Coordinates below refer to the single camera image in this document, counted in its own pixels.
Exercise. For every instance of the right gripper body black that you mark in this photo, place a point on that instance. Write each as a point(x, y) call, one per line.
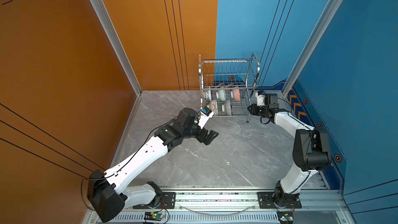
point(259, 110)

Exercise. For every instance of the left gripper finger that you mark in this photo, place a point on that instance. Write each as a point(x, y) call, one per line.
point(209, 139)
point(213, 133)

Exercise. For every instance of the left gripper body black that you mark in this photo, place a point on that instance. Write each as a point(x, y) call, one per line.
point(201, 136)

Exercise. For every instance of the white brown lattice bowl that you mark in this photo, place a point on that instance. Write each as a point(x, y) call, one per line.
point(213, 106)

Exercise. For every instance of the dark blue petal bowl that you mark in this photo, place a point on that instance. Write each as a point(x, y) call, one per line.
point(227, 108)

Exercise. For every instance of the pale green ribbed bowl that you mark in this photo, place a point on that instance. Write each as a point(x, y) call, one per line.
point(221, 95)

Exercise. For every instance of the blue floral white bowl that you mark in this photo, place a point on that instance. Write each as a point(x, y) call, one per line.
point(207, 95)

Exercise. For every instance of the stainless steel dish rack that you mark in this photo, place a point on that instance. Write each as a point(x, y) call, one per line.
point(229, 74)

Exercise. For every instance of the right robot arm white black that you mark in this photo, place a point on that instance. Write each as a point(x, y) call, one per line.
point(311, 149)

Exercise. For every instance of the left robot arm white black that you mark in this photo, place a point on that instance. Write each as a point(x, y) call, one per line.
point(107, 191)

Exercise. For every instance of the left green circuit board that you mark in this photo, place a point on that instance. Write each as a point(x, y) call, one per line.
point(153, 218)

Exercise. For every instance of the green circuit board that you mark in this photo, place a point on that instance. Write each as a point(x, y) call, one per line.
point(285, 217)
point(153, 218)

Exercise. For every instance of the right green circuit board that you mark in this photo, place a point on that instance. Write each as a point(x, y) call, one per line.
point(285, 217)

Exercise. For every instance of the aluminium front rail frame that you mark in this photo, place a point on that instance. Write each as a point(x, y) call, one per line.
point(217, 205)

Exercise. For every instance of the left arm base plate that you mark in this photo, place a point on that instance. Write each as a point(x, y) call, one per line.
point(165, 199)

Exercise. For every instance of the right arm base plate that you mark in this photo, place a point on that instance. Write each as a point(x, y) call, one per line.
point(268, 200)

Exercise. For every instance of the left aluminium corner post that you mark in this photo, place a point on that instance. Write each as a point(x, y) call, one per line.
point(108, 26)

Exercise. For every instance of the aluminium corner post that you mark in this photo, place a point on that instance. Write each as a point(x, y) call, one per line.
point(108, 26)
point(323, 22)

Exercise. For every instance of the right aluminium corner post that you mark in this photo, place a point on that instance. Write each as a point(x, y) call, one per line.
point(323, 22)

